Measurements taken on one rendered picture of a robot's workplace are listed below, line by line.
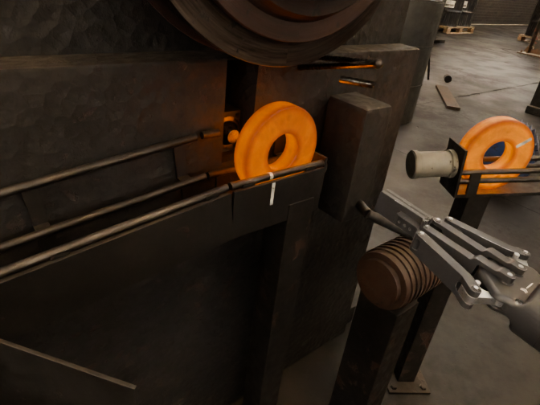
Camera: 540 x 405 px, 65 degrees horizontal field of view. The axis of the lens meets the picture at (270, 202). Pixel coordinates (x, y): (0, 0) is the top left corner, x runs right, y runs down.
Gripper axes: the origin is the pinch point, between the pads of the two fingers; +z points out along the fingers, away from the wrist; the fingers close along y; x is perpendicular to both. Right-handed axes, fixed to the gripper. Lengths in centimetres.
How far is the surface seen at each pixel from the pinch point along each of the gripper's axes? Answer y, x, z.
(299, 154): 3.7, -4.0, 22.8
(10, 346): -42.7, -3.3, 5.5
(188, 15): -18.6, 17.5, 22.8
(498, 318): 97, -75, -2
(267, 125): -4.0, 2.1, 23.2
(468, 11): 965, -74, 504
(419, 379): 49, -74, 0
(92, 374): -38.4, -2.8, -0.5
